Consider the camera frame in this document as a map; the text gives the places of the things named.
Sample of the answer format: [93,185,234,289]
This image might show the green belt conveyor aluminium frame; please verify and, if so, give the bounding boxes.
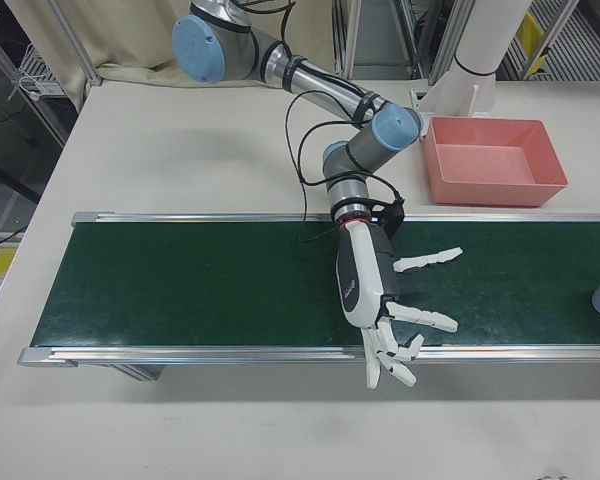
[18,210,600,384]

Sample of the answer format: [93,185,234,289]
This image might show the pink plastic box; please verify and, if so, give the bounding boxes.
[422,115,569,208]

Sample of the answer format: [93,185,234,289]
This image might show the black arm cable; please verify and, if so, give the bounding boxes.
[282,91,407,247]

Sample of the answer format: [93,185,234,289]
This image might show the white column stand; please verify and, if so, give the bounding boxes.
[409,0,529,119]

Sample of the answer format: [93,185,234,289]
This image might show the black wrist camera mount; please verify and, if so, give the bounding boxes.
[369,197,407,237]

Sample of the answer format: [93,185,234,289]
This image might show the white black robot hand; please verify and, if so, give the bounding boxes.
[333,219,465,390]

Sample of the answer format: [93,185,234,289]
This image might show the white wire rack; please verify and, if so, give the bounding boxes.
[18,42,62,97]

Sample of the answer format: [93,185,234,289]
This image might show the beige curtain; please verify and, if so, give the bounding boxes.
[4,0,334,87]

